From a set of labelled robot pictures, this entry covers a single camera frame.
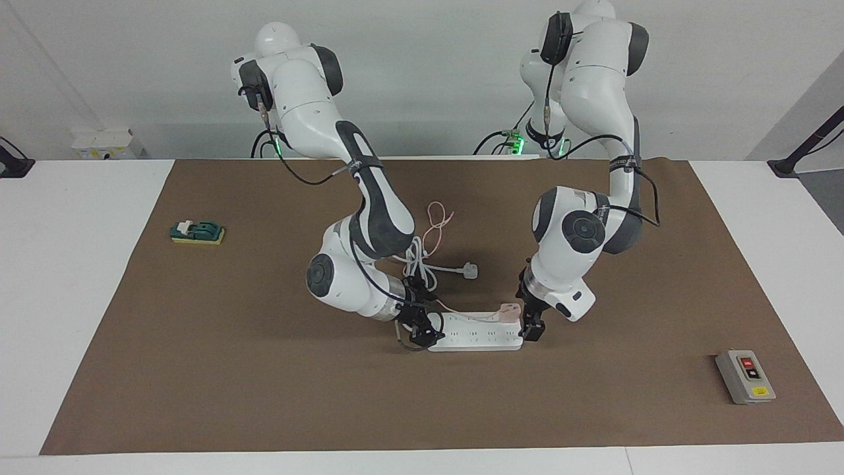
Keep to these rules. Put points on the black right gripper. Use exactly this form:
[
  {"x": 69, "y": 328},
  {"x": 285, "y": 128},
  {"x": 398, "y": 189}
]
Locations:
[{"x": 417, "y": 307}]

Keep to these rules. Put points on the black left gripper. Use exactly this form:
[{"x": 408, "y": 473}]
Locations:
[{"x": 533, "y": 297}]

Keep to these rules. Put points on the pink charger adapter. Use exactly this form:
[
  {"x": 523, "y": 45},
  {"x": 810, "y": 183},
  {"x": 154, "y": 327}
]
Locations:
[{"x": 508, "y": 311}]

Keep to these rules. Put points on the white power strip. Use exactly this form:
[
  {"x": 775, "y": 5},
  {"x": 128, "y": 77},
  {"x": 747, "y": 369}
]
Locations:
[{"x": 481, "y": 338}]

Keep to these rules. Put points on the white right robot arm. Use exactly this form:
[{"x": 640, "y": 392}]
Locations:
[{"x": 303, "y": 99}]

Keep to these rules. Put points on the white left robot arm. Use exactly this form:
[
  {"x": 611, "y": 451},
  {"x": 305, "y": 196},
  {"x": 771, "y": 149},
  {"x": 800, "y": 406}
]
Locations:
[{"x": 593, "y": 79}]

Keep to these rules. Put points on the brown paper table mat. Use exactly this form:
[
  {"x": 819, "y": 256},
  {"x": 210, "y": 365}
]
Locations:
[{"x": 264, "y": 396}]

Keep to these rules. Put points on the grey push button box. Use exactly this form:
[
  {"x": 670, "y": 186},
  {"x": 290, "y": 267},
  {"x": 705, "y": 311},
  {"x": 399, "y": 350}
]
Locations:
[{"x": 745, "y": 377}]

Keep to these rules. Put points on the white box with yellow labels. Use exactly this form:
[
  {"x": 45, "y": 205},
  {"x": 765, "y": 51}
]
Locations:
[{"x": 102, "y": 145}]

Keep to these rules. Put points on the small black table clamp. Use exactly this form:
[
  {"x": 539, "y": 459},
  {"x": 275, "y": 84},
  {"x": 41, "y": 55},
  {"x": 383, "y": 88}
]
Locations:
[{"x": 13, "y": 166}]

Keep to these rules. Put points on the green knife switch yellow base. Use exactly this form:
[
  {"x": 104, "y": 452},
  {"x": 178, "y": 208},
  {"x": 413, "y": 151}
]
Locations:
[{"x": 198, "y": 232}]

